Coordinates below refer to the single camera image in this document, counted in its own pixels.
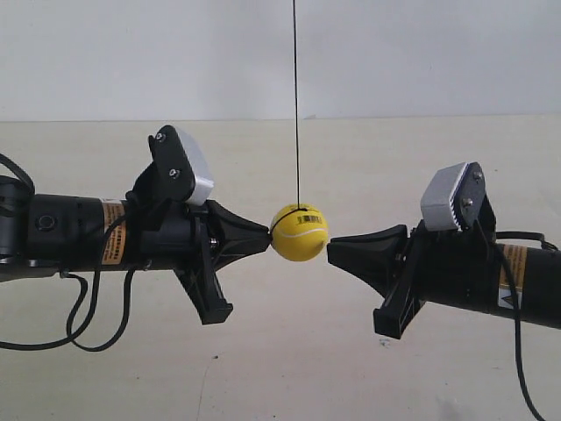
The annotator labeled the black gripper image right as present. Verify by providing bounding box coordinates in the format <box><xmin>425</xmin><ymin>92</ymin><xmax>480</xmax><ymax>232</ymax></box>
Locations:
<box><xmin>327</xmin><ymin>221</ymin><xmax>508</xmax><ymax>339</ymax></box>

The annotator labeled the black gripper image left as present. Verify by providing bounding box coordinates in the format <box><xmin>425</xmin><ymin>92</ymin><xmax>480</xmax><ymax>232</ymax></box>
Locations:
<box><xmin>124</xmin><ymin>199</ymin><xmax>269</xmax><ymax>325</ymax></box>

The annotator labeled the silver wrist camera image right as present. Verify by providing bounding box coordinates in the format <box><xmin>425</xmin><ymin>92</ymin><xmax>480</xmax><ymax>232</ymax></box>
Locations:
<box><xmin>420</xmin><ymin>161</ymin><xmax>486</xmax><ymax>232</ymax></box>

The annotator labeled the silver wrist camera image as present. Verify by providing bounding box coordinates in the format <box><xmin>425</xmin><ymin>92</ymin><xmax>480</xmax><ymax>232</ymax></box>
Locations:
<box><xmin>148</xmin><ymin>125</ymin><xmax>215</xmax><ymax>206</ymax></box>
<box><xmin>420</xmin><ymin>161</ymin><xmax>486</xmax><ymax>232</ymax></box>

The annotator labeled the thin black hanging string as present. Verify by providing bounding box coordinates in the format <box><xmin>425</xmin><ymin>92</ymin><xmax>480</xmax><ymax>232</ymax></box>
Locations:
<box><xmin>291</xmin><ymin>0</ymin><xmax>303</xmax><ymax>210</ymax></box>

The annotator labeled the yellow tennis ball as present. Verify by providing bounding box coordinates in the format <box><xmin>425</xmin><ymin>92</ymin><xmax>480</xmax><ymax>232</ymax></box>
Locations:
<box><xmin>270</xmin><ymin>203</ymin><xmax>329</xmax><ymax>262</ymax></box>

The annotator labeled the black cable image left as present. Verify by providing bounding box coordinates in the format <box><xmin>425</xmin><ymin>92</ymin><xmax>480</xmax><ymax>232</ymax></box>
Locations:
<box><xmin>0</xmin><ymin>153</ymin><xmax>141</xmax><ymax>353</ymax></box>

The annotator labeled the black cable image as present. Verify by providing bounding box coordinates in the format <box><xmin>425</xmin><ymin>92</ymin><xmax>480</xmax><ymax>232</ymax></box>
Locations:
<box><xmin>0</xmin><ymin>153</ymin><xmax>141</xmax><ymax>353</ymax></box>
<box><xmin>494</xmin><ymin>231</ymin><xmax>560</xmax><ymax>420</ymax></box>

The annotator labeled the black cable image right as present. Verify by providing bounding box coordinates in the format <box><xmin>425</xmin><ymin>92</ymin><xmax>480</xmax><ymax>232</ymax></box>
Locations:
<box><xmin>494</xmin><ymin>231</ymin><xmax>560</xmax><ymax>420</ymax></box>

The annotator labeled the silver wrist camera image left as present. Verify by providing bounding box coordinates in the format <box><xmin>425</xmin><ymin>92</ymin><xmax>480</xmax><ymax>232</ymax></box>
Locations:
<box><xmin>148</xmin><ymin>125</ymin><xmax>215</xmax><ymax>206</ymax></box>

